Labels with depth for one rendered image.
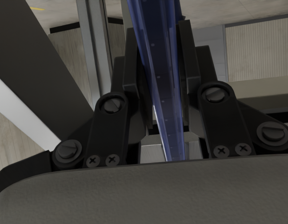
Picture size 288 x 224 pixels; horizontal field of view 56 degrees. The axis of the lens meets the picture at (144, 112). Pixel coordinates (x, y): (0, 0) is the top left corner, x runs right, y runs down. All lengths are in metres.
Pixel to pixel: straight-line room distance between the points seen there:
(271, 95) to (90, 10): 0.40
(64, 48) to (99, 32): 5.50
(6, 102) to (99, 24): 0.32
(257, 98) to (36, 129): 0.50
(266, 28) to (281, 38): 0.60
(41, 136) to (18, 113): 0.03
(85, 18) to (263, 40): 9.99
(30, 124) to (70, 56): 5.69
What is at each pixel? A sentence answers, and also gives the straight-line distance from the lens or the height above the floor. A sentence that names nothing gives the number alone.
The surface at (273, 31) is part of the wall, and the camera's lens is 10.38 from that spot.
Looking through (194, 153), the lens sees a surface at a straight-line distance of 0.26.
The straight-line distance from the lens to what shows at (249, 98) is 0.61.
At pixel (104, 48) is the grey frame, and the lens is 0.46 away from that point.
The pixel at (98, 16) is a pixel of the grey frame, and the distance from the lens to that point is 0.47.
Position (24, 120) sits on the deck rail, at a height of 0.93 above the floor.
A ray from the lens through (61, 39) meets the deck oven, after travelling 6.00.
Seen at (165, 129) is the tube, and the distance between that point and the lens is 0.15.
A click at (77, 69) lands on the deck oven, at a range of 5.79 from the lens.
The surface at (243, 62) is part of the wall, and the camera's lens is 10.44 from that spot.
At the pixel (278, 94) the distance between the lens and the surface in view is 0.63.
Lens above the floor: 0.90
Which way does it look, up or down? 11 degrees up
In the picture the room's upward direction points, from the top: 173 degrees clockwise
